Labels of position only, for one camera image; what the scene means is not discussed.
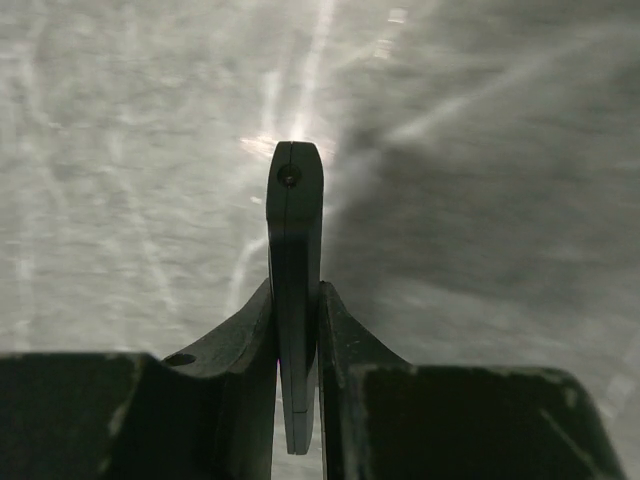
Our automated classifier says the black remote control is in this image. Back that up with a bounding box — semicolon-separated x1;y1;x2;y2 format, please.
266;141;324;455

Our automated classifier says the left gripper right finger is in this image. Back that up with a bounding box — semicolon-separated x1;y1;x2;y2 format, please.
318;283;625;480

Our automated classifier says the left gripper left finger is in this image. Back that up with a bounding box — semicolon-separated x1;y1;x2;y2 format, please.
1;284;276;479

